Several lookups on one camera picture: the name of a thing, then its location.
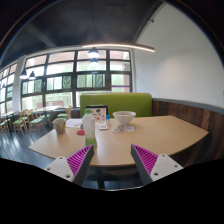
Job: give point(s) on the near black pendant lamp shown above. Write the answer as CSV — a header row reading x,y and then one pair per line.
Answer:
x,y
93,53

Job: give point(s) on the background wooden dining table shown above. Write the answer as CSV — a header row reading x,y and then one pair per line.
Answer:
x,y
47,109

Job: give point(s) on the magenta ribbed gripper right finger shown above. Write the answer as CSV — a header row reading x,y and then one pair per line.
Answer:
x,y
152,167

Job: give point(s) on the green upholstered bench backrest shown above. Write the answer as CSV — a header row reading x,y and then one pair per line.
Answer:
x,y
140,103

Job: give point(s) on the clear plastic water bottle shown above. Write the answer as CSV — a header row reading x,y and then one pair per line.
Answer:
x,y
88,121

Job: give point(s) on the wooden chair green seat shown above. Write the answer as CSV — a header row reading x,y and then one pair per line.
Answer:
x,y
20,125
35,122

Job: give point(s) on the beige paper cup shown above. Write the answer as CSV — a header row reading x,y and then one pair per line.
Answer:
x,y
59,125

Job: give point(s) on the red round coaster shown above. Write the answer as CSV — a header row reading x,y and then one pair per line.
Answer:
x,y
81,132

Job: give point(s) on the far black pendant lamp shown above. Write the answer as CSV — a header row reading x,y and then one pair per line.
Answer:
x,y
94,61

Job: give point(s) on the left black pendant lamp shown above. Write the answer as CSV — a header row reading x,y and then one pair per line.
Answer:
x,y
23,74

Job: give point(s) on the printed menu card stand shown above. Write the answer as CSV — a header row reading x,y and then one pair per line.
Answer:
x,y
100,113

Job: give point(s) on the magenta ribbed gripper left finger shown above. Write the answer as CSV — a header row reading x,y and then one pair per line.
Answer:
x,y
74,167

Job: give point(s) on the long linear ceiling light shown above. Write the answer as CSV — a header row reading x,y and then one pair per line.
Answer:
x,y
131,46

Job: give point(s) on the white bowl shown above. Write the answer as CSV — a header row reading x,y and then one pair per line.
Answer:
x,y
124,117

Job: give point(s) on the black pendant lamp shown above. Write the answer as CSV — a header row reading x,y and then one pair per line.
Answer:
x,y
23,74
93,53
94,61

